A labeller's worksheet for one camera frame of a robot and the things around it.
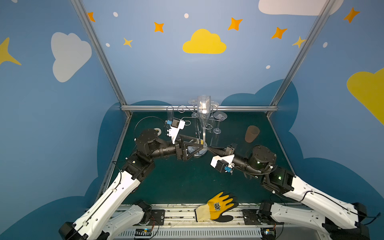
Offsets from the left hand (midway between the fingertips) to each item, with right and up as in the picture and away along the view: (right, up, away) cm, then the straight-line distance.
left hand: (198, 141), depth 58 cm
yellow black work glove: (+9, -37, +17) cm, 41 cm away
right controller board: (+36, -47, +16) cm, 61 cm away
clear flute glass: (-17, +15, +35) cm, 42 cm away
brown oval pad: (+37, +1, +41) cm, 55 cm away
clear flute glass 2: (+10, +18, +26) cm, 33 cm away
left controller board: (-27, -46, +15) cm, 56 cm away
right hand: (+6, 0, 0) cm, 6 cm away
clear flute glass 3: (+11, +11, +17) cm, 24 cm away
